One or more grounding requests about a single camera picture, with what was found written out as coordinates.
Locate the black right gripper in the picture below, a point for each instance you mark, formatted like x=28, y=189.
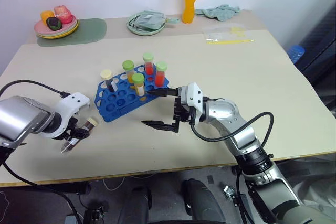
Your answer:
x=183, y=111

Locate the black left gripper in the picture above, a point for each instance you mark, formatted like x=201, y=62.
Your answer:
x=68, y=132

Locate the dark test tube beige cap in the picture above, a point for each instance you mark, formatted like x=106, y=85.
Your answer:
x=92, y=123

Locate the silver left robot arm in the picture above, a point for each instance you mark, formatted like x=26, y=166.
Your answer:
x=21, y=115

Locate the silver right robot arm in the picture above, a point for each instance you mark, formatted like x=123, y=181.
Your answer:
x=223, y=110

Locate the red test tube green cap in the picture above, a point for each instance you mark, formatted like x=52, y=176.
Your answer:
x=148, y=66
x=160, y=75

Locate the blue test tube rack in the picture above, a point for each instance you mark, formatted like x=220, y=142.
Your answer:
x=115, y=103

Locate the yellow test tube green cap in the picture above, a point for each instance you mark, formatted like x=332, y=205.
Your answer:
x=128, y=65

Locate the dark test tube yellow cap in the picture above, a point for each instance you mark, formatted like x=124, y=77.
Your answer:
x=106, y=74

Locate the labelled yellow tube green cap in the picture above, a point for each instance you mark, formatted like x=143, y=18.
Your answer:
x=138, y=79

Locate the pale green plate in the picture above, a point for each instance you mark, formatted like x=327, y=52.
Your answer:
x=143, y=32

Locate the grey-green folded pouch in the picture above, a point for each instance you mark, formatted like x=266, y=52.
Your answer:
x=149, y=20

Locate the clear zip plastic bag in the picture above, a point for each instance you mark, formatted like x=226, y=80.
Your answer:
x=223, y=33

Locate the yellow plate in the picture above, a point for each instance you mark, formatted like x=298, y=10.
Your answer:
x=71, y=32

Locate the green placemat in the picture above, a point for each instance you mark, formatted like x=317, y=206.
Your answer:
x=89, y=31

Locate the dark rounded shape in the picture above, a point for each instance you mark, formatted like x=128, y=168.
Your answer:
x=202, y=203

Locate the small metal clamp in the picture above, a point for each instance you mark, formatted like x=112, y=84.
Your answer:
x=229, y=192

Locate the green crumpled cloth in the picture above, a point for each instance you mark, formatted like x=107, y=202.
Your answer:
x=220, y=12

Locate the pink plate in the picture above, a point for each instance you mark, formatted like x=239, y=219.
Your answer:
x=39, y=28

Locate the dark toy food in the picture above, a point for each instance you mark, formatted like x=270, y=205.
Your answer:
x=54, y=23

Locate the pink toy food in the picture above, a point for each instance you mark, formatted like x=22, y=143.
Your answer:
x=64, y=14

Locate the yellow toy food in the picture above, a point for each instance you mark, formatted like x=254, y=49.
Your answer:
x=47, y=15

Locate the blue ribbed stool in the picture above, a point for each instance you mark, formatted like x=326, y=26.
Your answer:
x=296, y=53

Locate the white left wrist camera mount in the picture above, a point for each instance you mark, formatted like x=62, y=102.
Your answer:
x=76, y=102

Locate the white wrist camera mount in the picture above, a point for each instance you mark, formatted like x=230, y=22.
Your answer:
x=194, y=94
x=76, y=102

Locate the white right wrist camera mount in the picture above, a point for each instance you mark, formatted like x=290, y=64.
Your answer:
x=194, y=94

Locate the black table bracket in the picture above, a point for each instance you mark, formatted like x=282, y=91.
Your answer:
x=68, y=187

